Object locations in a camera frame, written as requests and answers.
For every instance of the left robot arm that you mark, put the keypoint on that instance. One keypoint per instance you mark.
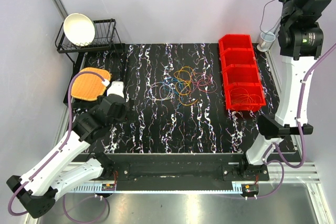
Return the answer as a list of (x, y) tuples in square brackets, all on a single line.
[(39, 188)]

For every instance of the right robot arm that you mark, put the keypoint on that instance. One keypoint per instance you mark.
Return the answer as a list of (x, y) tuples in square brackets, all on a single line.
[(300, 39)]

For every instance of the red compartment bin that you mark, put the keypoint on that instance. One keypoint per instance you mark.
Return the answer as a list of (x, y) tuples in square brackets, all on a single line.
[(241, 79)]

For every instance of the yellow woven basket tray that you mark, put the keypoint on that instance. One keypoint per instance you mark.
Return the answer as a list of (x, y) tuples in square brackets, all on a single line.
[(91, 84)]

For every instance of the white bowl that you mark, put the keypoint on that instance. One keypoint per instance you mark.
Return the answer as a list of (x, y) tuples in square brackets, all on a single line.
[(79, 29)]

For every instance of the white mug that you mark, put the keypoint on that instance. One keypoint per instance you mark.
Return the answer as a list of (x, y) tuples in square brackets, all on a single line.
[(265, 41)]

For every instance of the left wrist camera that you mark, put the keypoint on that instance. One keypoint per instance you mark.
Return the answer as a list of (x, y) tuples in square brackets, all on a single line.
[(115, 93)]

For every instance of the black wire dish rack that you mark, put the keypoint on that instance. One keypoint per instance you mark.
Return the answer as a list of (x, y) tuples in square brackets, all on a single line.
[(105, 52)]

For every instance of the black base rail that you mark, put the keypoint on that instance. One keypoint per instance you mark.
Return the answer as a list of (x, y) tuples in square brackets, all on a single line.
[(184, 173)]

